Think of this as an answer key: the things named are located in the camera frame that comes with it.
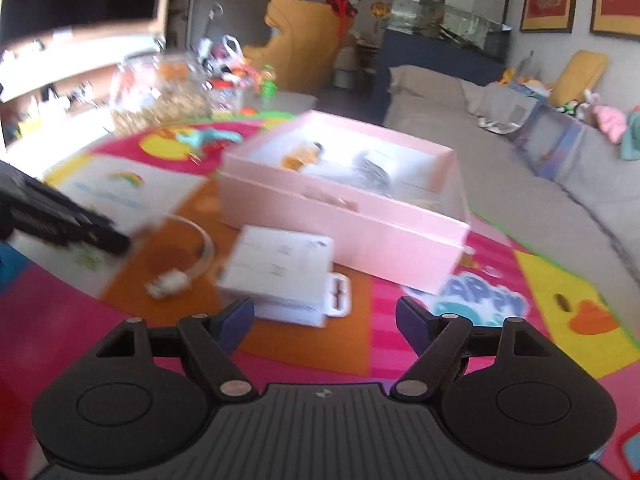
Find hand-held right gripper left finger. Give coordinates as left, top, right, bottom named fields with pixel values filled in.
left=47, top=296, right=256, bottom=402

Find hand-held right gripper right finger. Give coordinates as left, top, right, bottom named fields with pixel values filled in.
left=392, top=296, right=596, bottom=401

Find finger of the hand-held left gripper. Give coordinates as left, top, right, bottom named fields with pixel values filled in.
left=45, top=187, right=133, bottom=257

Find white box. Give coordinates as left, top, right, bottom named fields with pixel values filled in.
left=216, top=225, right=355, bottom=330

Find white cable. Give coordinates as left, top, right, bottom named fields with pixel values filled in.
left=144, top=214, right=217, bottom=300

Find pink cardboard box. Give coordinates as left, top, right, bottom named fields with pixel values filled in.
left=216, top=109, right=472, bottom=297

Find colourful play mat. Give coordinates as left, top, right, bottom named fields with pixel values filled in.
left=0, top=110, right=640, bottom=480

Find glass jar of peanuts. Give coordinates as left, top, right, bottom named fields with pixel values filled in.
left=109, top=54, right=212, bottom=137

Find teal toy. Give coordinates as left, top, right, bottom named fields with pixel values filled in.
left=174, top=126, right=247, bottom=150

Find grey sofa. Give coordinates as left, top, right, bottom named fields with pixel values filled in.
left=382, top=64, right=640, bottom=311

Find small jar with red lid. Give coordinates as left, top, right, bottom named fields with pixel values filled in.
left=210, top=79, right=242, bottom=113

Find white plastic bag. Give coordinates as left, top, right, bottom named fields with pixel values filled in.
left=220, top=34, right=246, bottom=68

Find green small bottle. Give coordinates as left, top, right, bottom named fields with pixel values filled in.
left=259, top=64, right=280, bottom=107

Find white stick vacuum cleaner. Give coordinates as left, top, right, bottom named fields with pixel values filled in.
left=200, top=2, right=226, bottom=61

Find dark blue cabinet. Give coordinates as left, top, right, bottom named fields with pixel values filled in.
left=374, top=29, right=512, bottom=127

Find small plush toys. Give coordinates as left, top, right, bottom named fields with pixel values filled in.
left=557, top=89, right=601, bottom=123

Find yellow armchair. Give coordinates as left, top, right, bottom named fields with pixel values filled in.
left=241, top=0, right=352, bottom=95

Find pink plush toy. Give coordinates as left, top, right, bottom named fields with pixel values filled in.
left=591, top=104, right=629, bottom=144

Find teal blanket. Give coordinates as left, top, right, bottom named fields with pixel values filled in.
left=619, top=109, right=640, bottom=162

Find yellow cushion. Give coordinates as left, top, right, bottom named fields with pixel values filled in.
left=551, top=49, right=610, bottom=107

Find glass fish tank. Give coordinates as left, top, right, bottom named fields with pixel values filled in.
left=381, top=0, right=505, bottom=59

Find red cloth on armchair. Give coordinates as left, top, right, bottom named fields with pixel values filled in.
left=324, top=0, right=360, bottom=18

